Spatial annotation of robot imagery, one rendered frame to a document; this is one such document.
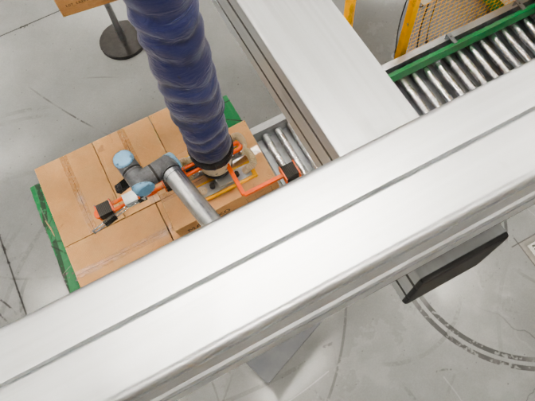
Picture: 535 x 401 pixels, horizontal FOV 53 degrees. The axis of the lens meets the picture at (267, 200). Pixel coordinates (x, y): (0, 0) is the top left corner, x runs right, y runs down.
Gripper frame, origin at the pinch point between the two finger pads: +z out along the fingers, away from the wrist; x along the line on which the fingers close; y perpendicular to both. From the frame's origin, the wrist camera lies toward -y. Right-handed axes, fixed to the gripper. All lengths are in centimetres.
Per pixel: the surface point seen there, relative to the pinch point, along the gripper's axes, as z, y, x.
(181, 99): -70, 34, -9
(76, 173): 59, -36, 64
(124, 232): 59, -23, 12
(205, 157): -19.2, 35.6, -8.3
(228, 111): 113, 78, 91
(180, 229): 20.7, 9.2, -18.6
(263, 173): 13, 61, -13
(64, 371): -207, 8, -120
